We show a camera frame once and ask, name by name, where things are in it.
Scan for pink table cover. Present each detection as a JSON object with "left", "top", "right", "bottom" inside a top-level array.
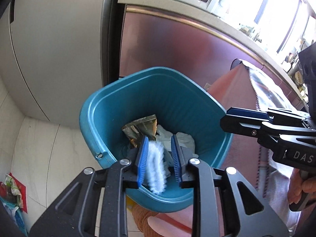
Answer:
[{"left": 207, "top": 65, "right": 268, "bottom": 228}]

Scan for blue bag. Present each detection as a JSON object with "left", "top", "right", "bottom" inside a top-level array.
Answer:
[{"left": 0, "top": 197, "right": 28, "bottom": 237}]

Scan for kitchen window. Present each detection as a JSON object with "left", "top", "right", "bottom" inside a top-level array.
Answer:
[{"left": 252, "top": 0, "right": 316, "bottom": 55}]

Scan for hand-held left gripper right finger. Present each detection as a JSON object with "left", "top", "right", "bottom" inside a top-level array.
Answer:
[{"left": 170, "top": 134, "right": 290, "bottom": 237}]

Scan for blue plastic bin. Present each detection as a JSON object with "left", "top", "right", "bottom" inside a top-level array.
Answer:
[{"left": 79, "top": 67, "right": 233, "bottom": 213}]

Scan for person's pink clothing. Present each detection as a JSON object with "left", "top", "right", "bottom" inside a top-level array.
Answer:
[{"left": 132, "top": 202, "right": 198, "bottom": 237}]

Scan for grey fringed cloth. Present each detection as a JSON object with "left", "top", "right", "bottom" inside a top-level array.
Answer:
[{"left": 243, "top": 60, "right": 311, "bottom": 228}]

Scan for white tissue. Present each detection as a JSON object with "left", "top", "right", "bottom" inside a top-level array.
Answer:
[
  {"left": 173, "top": 132, "right": 199, "bottom": 158},
  {"left": 144, "top": 141, "right": 169, "bottom": 195},
  {"left": 155, "top": 125, "right": 174, "bottom": 142}
]

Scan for gold foil snack wrapper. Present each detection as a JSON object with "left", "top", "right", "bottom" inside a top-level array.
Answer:
[{"left": 121, "top": 114, "right": 158, "bottom": 149}]

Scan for person's right hand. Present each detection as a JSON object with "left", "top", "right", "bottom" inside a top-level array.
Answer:
[{"left": 288, "top": 169, "right": 316, "bottom": 206}]

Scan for red bag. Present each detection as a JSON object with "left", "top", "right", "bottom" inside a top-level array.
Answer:
[{"left": 0, "top": 173, "right": 27, "bottom": 214}]

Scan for grey refrigerator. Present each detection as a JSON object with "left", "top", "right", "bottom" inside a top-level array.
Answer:
[{"left": 0, "top": 0, "right": 124, "bottom": 129}]

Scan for purple base cabinets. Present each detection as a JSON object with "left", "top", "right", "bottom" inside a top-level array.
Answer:
[{"left": 120, "top": 5, "right": 307, "bottom": 119}]

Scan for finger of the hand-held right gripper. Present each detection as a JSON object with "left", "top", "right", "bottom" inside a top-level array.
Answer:
[
  {"left": 227, "top": 108, "right": 309, "bottom": 122},
  {"left": 220, "top": 118, "right": 280, "bottom": 153}
]

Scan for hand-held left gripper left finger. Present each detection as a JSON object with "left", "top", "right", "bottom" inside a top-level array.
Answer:
[{"left": 29, "top": 136, "right": 150, "bottom": 237}]

